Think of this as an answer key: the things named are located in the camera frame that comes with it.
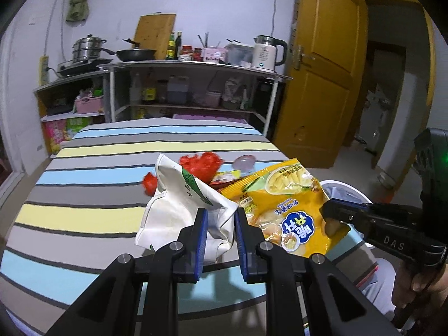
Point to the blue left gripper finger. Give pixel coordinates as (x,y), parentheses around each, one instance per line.
(346,206)

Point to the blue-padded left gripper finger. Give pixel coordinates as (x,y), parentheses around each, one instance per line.
(189,266)
(248,238)

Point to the yellow chip bag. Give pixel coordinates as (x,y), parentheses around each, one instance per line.
(284,201)

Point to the white paper bag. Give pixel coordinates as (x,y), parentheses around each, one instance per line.
(174,206)

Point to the red plastic bag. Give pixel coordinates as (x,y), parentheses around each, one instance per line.
(203,167)

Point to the white trash bin with liner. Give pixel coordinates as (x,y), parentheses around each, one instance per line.
(340,190)

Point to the person's right hand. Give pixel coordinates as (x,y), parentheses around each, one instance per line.
(408,285)

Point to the clear plastic cup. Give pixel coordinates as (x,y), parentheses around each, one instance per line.
(244,163)

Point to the white oil jug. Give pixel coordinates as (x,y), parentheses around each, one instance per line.
(177,90)

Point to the white electric kettle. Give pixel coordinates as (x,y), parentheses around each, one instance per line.
(265,51)

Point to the white metal shelf rack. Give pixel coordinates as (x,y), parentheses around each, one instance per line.
(112,68)

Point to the yellow label oil bottle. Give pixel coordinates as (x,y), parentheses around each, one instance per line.
(149,89)

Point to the wooden door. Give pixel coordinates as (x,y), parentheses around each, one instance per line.
(327,66)

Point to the clear plastic storage box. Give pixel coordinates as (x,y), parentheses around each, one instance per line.
(239,54)

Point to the pink utensil holder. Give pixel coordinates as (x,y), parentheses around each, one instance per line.
(214,55)

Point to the pink plastic basket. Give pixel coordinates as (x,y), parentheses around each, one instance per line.
(88,104)

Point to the red lid sauce jar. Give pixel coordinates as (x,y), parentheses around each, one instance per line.
(186,53)

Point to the green glass bottle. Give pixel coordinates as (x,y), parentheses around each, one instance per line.
(170,52)

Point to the wooden side shelf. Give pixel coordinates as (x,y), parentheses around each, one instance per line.
(57,114)

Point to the dark sauce bottle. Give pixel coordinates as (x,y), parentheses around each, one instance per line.
(177,45)

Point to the black frying pan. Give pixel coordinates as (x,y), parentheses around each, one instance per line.
(136,54)

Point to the wooden cutting board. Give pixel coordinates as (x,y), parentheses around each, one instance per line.
(153,32)

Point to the black induction cooker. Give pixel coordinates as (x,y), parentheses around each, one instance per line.
(69,69)

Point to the stainless steel steamer pot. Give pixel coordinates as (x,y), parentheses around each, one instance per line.
(87,48)

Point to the power strip on wall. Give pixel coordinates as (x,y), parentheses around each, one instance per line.
(43,70)

